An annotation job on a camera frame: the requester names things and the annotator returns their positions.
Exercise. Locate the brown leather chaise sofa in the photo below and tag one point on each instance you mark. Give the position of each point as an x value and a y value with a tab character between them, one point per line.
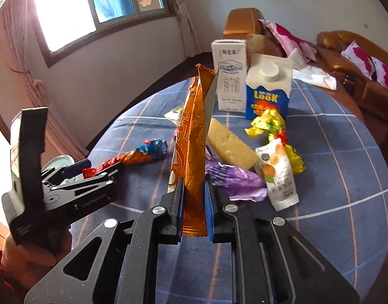
241	22

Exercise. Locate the pale green cartoon bin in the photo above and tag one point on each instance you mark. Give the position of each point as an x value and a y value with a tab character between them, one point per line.
59	161

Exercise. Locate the white milk carton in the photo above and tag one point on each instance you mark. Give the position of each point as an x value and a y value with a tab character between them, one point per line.
229	79

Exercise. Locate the beige sponge bar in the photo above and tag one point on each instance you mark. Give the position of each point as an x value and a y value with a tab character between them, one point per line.
229	142

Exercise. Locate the white plastic bag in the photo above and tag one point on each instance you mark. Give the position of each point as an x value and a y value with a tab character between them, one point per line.
314	76

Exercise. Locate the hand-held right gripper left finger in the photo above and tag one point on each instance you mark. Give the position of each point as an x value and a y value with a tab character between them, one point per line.
182	212

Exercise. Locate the orange and blue foil wrapper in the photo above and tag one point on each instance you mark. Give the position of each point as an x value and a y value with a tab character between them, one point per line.
149	148

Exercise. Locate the blue and white juice carton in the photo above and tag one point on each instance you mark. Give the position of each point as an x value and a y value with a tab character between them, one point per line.
267	98

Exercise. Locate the white orange-print pouch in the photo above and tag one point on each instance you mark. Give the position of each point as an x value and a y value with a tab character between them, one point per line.
276	177

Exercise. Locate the blue plaid tablecloth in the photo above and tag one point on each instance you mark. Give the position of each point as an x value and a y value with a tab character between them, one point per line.
324	164

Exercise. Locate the yellow foil wrapper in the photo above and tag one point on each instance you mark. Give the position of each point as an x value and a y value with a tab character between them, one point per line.
267	122

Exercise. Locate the red window decal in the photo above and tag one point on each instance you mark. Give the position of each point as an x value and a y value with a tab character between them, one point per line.
145	0

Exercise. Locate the person's left hand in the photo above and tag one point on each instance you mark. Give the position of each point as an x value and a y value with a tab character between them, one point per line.
26	255

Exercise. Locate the dark green flat wrapper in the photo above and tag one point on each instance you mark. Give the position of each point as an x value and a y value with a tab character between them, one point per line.
175	115

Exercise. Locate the purple foil wrapper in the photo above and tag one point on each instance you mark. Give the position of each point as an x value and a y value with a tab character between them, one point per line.
235	180

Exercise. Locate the pink floral pillow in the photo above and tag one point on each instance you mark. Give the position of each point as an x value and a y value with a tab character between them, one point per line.
355	53
286	36
384	72

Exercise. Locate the orange foil packet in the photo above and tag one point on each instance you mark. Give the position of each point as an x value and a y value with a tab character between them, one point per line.
190	139

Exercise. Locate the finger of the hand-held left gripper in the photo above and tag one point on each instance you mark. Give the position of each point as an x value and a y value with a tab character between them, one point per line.
78	166
111	171

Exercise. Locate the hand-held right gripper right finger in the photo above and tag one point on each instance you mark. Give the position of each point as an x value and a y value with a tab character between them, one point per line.
208	209

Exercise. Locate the pink curtain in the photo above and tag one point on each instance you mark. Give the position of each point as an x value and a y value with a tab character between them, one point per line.
19	53
184	6

